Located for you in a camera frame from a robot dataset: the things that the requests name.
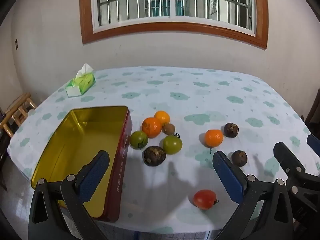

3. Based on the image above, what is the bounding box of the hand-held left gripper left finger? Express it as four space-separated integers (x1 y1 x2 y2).
28 150 110 240

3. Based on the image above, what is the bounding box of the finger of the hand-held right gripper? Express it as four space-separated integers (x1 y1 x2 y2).
273 142 320 220
307 134 320 157

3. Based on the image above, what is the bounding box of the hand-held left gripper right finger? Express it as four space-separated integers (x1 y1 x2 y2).
212 151 293 240

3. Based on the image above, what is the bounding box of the red and gold tin box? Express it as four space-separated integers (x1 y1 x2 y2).
31 106 132 222

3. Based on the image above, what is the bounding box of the red tomato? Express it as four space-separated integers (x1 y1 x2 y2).
193 189 220 210

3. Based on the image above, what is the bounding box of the green tomato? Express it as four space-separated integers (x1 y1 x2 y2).
163 133 183 155
129 131 148 150

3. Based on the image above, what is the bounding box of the large dark brown round fruit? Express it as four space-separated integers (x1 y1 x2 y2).
143 146 167 167

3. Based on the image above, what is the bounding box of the large deep orange tangerine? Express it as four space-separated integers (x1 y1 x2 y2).
142 117 162 138

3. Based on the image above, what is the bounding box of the dark wooden furniture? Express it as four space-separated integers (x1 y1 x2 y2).
306 87 320 130

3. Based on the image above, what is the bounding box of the small brown fruit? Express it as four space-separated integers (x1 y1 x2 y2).
163 123 176 135

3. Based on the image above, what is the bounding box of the yellowish orange tangerine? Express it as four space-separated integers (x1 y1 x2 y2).
154 111 171 125

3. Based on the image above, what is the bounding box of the green tissue pack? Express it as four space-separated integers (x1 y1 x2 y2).
65 63 96 97

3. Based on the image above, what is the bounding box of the white flower print tablecloth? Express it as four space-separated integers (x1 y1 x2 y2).
7 66 320 234

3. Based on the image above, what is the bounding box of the wooden chair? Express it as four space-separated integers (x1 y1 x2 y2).
0 92 38 138

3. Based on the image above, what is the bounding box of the wood framed window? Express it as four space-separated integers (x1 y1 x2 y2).
79 0 269 50

